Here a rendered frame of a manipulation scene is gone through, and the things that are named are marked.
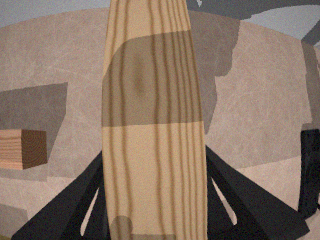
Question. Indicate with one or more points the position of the light brown wooden board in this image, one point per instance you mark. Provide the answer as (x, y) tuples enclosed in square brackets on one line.
[(153, 142)]

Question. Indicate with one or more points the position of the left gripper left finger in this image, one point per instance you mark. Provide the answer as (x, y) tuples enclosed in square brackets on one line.
[(62, 217)]

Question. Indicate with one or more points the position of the grey panel wall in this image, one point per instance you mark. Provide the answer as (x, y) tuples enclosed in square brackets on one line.
[(297, 18)]

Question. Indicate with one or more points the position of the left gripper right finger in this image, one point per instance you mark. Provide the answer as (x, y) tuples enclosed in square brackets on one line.
[(260, 215)]

